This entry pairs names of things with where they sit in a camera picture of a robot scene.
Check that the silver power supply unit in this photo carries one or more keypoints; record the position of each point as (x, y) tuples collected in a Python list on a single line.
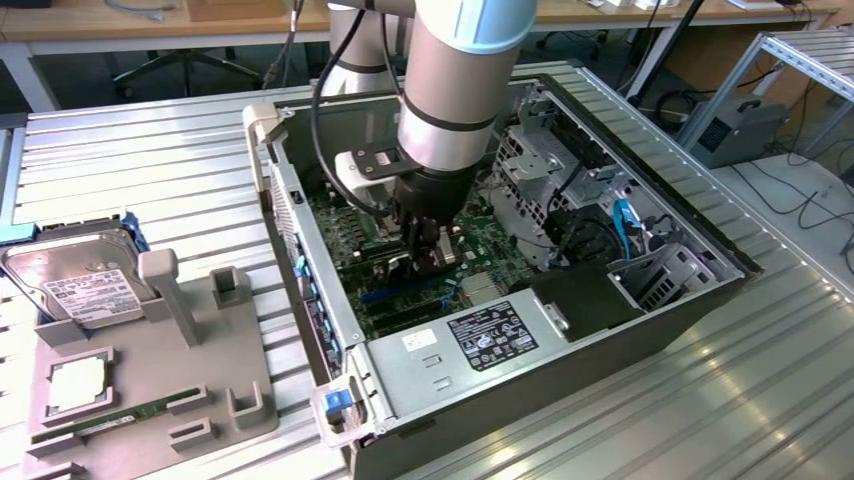
[(428, 365)]

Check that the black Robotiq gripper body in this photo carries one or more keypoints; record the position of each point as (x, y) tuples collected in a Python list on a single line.
[(434, 197)]

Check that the black plastic shroud box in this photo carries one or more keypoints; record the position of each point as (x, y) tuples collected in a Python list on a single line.
[(588, 300)]

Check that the long wooden desk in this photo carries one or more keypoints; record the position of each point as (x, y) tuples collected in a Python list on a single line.
[(134, 27)]

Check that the open dark PC case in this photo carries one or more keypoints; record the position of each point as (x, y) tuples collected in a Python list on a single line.
[(601, 380)]

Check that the black graphics card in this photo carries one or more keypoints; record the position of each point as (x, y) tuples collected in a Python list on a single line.
[(421, 281)]

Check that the aluminium frame rack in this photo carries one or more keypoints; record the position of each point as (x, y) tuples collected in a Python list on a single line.
[(808, 55)]

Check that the metal disk bay cage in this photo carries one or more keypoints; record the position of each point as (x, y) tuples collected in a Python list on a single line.
[(534, 180)]

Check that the blue disk caddy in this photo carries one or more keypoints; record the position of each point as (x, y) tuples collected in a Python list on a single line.
[(137, 235)]

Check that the green RAM stick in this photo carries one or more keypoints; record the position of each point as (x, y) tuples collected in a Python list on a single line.
[(121, 417)]

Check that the blue expansion slot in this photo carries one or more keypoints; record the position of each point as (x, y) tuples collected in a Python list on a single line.
[(384, 297)]

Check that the silver hard disk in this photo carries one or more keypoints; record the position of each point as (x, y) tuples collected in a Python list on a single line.
[(74, 280)]

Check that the grey parts rack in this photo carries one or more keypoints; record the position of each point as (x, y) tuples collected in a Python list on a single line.
[(167, 400)]

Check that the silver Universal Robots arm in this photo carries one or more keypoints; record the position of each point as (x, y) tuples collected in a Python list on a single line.
[(454, 90)]

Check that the wooden desk with white legs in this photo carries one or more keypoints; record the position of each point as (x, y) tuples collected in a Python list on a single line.
[(634, 20)]

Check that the blue case latch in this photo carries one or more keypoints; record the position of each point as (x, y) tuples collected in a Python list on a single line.
[(336, 401)]

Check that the silver chipset heat sink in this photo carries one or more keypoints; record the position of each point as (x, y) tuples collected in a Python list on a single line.
[(482, 291)]

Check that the green motherboard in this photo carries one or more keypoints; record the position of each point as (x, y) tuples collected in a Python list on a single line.
[(494, 240)]

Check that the silver CPU chip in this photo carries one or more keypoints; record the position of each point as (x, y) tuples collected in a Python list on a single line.
[(79, 384)]

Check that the black office chair base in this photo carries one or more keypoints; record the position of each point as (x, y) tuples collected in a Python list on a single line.
[(187, 65)]

